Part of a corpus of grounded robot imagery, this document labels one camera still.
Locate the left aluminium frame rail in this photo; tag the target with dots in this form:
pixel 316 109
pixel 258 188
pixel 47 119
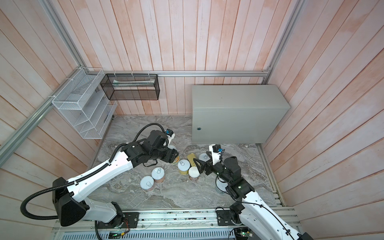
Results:
pixel 15 140

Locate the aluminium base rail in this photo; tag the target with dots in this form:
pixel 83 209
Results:
pixel 178 219

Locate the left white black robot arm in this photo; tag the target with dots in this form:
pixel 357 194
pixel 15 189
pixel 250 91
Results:
pixel 72 202

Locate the brown label can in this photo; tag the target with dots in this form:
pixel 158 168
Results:
pixel 158 174

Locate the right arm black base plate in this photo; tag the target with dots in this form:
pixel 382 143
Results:
pixel 227 218

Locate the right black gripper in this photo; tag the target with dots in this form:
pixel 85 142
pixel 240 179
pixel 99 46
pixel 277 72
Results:
pixel 204 165

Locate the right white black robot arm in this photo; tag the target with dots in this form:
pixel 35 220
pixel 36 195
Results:
pixel 250 208

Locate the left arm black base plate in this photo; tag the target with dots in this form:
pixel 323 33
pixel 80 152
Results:
pixel 129 219

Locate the small brown white-lid can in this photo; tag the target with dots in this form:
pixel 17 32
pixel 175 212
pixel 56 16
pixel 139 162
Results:
pixel 194 173

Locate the yellow can lying down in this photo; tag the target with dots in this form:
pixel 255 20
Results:
pixel 191 158

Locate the grey metal cabinet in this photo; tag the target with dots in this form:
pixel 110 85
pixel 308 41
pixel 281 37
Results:
pixel 236 114

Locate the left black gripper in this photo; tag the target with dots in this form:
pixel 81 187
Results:
pixel 170 156

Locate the black mesh wall basket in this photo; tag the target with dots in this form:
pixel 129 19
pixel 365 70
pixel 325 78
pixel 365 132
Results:
pixel 131 87

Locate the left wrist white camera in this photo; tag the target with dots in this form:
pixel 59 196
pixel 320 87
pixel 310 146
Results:
pixel 170 135

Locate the pink label can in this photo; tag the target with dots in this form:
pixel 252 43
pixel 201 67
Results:
pixel 147 183

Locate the yellow label can upright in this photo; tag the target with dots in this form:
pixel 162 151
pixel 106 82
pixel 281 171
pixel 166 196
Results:
pixel 184 166

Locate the orange yellow label can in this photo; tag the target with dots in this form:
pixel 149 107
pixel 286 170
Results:
pixel 175 155

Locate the white wire mesh shelf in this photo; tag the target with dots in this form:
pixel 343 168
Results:
pixel 85 105

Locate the horizontal aluminium wall rail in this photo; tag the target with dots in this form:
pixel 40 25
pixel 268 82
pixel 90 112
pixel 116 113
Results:
pixel 260 73

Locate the blue label can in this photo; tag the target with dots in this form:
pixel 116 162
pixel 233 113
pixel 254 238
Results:
pixel 204 157

